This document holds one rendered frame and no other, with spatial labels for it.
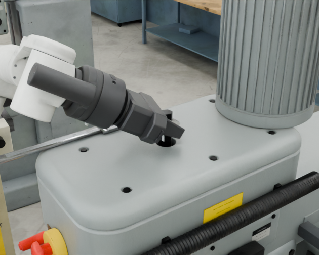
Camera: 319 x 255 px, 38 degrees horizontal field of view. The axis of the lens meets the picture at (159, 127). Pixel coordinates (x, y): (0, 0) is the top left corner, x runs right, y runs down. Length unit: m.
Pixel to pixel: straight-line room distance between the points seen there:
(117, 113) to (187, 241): 0.23
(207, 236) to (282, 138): 0.24
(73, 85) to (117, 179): 0.17
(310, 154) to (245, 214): 0.33
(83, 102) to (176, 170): 0.19
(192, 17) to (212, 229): 6.90
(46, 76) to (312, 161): 0.64
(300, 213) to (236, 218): 0.29
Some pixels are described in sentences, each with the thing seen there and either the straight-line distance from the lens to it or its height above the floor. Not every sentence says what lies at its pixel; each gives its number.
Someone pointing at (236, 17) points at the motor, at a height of 2.09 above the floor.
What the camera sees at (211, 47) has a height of 0.23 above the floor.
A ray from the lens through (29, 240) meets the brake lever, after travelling 0.94.
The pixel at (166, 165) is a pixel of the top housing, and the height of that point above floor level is 1.89.
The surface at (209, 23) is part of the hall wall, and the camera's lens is 7.29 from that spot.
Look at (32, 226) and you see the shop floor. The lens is 3.70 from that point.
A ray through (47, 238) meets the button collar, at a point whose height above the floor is 1.78.
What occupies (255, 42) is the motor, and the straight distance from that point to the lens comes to 0.85.
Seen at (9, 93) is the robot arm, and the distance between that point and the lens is 0.97.
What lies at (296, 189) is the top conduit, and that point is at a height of 1.80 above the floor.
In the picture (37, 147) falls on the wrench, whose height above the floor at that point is 1.90.
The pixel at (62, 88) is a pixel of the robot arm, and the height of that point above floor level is 2.05.
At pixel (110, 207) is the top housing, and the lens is 0.70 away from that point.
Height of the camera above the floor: 2.32
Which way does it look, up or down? 28 degrees down
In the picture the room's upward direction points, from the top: straight up
